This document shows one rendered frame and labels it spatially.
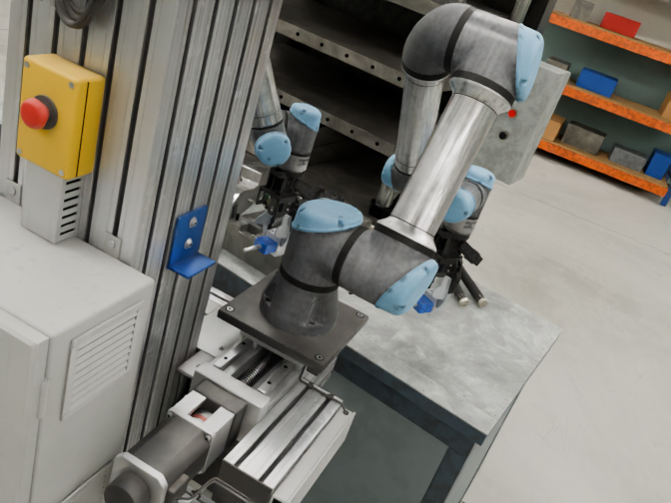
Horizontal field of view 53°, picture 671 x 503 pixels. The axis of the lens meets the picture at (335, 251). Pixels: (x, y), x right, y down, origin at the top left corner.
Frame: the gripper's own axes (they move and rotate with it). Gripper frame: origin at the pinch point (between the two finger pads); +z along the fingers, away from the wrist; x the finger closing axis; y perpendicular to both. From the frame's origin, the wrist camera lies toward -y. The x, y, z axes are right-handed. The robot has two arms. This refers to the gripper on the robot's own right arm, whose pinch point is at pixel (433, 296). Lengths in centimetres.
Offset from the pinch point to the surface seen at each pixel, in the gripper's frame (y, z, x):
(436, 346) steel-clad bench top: -6.2, 15.0, 2.7
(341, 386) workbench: 15.0, 31.0, -4.2
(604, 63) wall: -567, -14, -370
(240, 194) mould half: 24, 6, -65
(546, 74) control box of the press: -64, -51, -45
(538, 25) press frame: -114, -59, -99
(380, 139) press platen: -39, -9, -84
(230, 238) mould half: 33, 11, -48
